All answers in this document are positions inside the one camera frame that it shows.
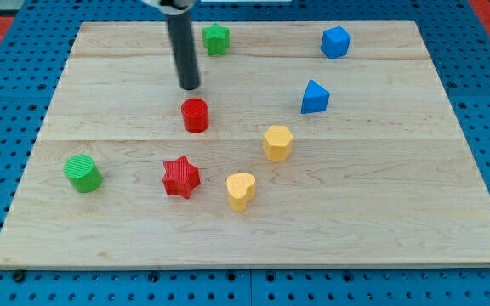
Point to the blue cube block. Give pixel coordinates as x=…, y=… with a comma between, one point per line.
x=335, y=42

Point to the yellow hexagon block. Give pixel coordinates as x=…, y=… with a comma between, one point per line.
x=277, y=143

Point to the green star block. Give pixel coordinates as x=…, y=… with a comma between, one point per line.
x=216, y=39

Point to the yellow heart block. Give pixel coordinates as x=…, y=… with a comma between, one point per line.
x=241, y=189

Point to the red cylinder block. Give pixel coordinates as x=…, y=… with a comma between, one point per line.
x=195, y=115

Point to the red star block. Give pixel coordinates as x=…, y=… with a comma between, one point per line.
x=180, y=177

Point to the blue triangular prism block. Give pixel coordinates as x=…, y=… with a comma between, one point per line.
x=315, y=98

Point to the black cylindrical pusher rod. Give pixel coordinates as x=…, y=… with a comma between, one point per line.
x=183, y=46

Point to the green cylinder block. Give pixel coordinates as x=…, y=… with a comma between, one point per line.
x=82, y=173

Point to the light wooden board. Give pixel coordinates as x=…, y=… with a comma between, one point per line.
x=382, y=179

